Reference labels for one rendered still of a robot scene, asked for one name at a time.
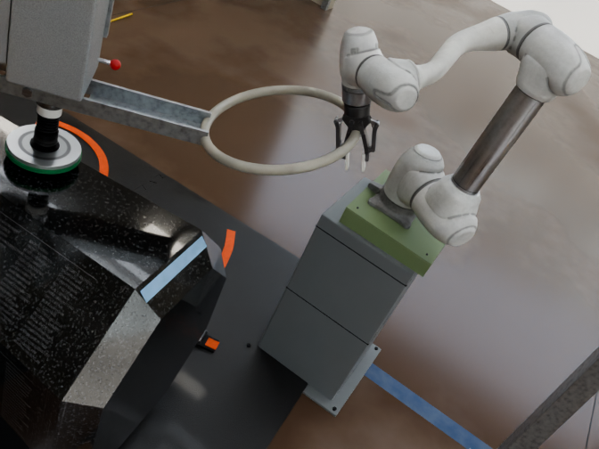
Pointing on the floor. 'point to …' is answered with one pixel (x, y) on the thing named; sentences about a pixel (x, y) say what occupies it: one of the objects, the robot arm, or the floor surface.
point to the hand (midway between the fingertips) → (355, 159)
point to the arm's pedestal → (335, 307)
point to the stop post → (558, 406)
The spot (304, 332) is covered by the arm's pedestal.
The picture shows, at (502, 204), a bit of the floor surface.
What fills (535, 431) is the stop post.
